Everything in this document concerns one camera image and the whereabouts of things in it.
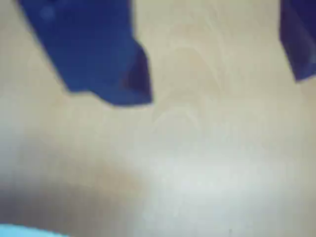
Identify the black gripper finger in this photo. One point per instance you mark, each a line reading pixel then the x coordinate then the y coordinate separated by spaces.
pixel 300 42
pixel 89 49

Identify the light green bowl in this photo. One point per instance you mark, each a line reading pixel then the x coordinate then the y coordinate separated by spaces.
pixel 22 232

